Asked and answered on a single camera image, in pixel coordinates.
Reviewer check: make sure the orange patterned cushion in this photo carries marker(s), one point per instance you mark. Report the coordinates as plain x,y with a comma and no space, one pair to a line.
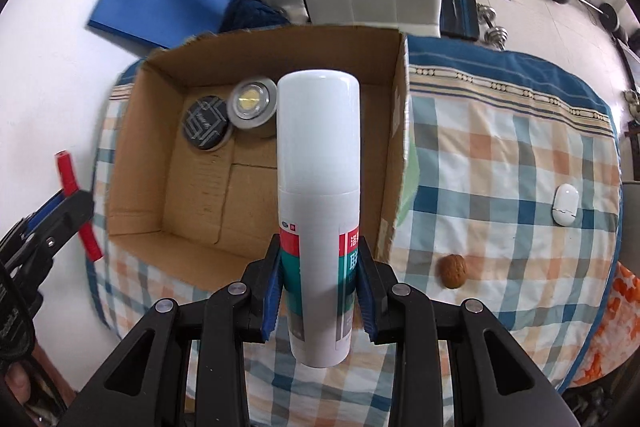
618,336

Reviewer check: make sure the plaid tablecloth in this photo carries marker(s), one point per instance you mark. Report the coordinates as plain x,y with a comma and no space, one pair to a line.
491,135

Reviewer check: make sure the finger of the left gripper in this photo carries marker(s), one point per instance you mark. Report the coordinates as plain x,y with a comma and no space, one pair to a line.
47,230

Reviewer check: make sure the brown walnut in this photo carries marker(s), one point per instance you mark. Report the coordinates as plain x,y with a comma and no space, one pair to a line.
452,271

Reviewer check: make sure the black round 'ME tin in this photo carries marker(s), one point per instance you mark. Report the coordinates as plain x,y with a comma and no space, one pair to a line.
205,124

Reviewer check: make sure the white earbuds case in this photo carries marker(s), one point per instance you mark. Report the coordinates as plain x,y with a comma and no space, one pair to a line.
565,203

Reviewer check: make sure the chrome dumbbell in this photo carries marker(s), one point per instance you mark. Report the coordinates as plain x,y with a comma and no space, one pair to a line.
494,35

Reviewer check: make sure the silver round tin gold centre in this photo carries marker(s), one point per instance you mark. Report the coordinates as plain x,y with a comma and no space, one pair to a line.
252,105

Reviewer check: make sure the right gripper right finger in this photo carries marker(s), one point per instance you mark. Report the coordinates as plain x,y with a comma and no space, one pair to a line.
494,382

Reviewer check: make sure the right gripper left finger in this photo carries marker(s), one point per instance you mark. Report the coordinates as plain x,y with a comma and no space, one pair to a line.
143,381

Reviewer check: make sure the white spray bottle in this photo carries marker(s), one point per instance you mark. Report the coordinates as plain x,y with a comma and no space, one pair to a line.
318,163

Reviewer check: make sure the open cardboard box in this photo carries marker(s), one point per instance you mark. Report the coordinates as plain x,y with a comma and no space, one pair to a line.
202,216

